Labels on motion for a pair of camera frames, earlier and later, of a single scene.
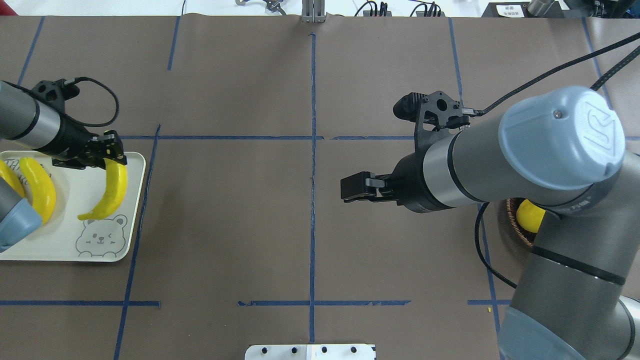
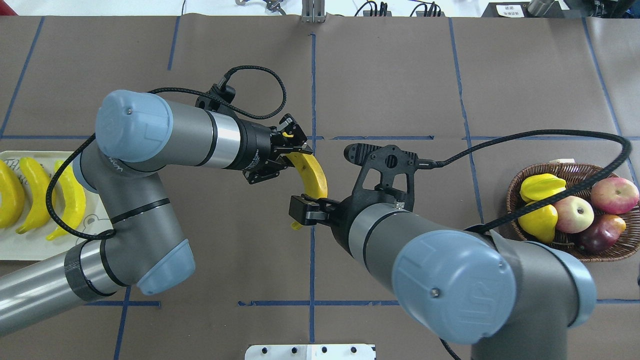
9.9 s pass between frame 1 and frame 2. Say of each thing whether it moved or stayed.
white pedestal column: stayed
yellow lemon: stayed
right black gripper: moved
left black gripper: moved
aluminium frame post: stayed
